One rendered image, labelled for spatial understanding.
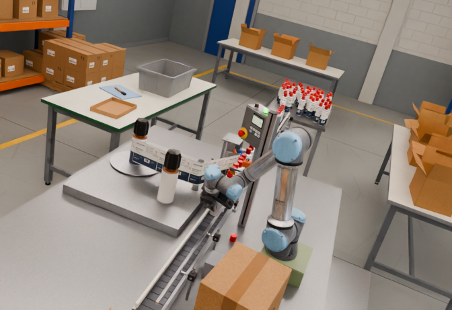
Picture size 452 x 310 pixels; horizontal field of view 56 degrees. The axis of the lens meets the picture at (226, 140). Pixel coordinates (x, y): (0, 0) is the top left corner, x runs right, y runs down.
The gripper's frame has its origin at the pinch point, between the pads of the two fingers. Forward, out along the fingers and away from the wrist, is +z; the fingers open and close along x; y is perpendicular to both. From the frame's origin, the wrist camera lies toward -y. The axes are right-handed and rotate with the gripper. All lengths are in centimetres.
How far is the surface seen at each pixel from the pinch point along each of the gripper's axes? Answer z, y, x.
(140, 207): -2.5, 35.7, 15.1
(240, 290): -51, -30, 53
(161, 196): -1.1, 29.0, 4.4
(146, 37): 408, 393, -560
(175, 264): -17.0, 2.0, 40.8
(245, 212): 5.9, -14.5, -7.8
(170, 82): 83, 108, -153
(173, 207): 2.8, 21.5, 5.8
